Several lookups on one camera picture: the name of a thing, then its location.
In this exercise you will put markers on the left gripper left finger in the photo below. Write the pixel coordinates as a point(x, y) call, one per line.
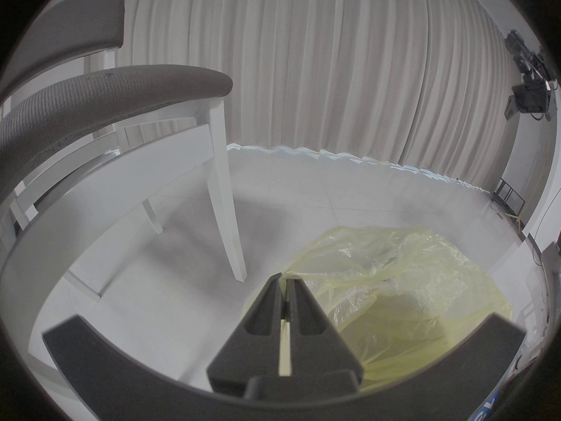
point(258, 322)

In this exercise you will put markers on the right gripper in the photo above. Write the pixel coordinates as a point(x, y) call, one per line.
point(528, 101)

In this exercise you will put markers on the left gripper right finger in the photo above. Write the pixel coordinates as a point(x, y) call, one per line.
point(311, 327)

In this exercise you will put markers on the yellow plastic bag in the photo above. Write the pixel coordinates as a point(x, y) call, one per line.
point(394, 274)

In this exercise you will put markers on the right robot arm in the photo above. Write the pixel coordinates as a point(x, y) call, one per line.
point(523, 55)

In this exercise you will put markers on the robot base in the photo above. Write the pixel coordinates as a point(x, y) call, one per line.
point(485, 407)

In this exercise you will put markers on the grey padded white chair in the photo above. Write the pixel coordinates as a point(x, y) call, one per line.
point(109, 90)

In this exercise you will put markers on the black metal frame stand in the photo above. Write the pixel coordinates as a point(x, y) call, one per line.
point(508, 198)

